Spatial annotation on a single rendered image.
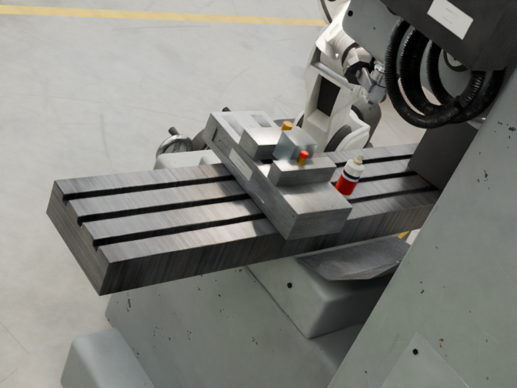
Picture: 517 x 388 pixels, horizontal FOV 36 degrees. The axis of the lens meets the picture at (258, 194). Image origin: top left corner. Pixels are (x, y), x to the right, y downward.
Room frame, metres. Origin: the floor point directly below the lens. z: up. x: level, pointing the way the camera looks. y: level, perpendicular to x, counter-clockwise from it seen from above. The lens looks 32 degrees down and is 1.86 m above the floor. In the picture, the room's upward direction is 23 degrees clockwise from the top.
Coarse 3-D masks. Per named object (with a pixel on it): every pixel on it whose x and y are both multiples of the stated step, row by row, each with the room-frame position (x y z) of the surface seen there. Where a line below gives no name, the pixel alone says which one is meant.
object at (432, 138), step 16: (448, 128) 1.80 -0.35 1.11; (464, 128) 1.78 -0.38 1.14; (432, 144) 1.81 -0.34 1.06; (448, 144) 1.79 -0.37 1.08; (464, 144) 1.77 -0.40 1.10; (416, 160) 1.81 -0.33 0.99; (432, 160) 1.80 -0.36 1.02; (448, 160) 1.78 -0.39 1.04; (432, 176) 1.79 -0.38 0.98; (448, 176) 1.77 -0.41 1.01
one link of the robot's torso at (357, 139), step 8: (304, 112) 2.37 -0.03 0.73; (352, 112) 2.49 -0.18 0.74; (296, 120) 2.35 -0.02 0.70; (352, 120) 2.45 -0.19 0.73; (360, 120) 2.47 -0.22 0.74; (352, 128) 2.45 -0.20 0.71; (360, 128) 2.41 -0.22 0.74; (368, 128) 2.44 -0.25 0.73; (352, 136) 2.34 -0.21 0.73; (360, 136) 2.39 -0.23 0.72; (368, 136) 2.45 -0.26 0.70; (344, 144) 2.30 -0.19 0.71; (352, 144) 2.34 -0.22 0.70; (360, 144) 2.41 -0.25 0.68
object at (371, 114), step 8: (352, 104) 2.52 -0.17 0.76; (360, 104) 2.54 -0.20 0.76; (368, 104) 2.57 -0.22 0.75; (376, 104) 2.62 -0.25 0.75; (360, 112) 2.50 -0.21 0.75; (368, 112) 2.53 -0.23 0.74; (376, 112) 2.58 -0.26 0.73; (280, 120) 2.56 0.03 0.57; (288, 120) 2.59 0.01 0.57; (368, 120) 2.51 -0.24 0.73; (376, 120) 2.57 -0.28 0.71; (368, 144) 2.63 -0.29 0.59
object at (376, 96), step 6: (372, 72) 1.56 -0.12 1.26; (372, 78) 1.56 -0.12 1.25; (378, 78) 1.55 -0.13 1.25; (378, 84) 1.55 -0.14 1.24; (384, 84) 1.55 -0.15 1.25; (372, 90) 1.55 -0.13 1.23; (378, 90) 1.55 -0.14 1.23; (384, 90) 1.56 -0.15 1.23; (366, 96) 1.55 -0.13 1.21; (372, 96) 1.55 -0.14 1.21; (378, 96) 1.55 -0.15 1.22; (378, 102) 1.56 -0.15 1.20
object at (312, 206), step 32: (224, 128) 1.50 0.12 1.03; (224, 160) 1.47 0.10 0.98; (256, 160) 1.43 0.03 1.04; (288, 160) 1.41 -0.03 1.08; (320, 160) 1.46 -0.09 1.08; (256, 192) 1.39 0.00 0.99; (288, 192) 1.36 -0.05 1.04; (320, 192) 1.41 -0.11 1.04; (288, 224) 1.31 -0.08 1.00; (320, 224) 1.36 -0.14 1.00
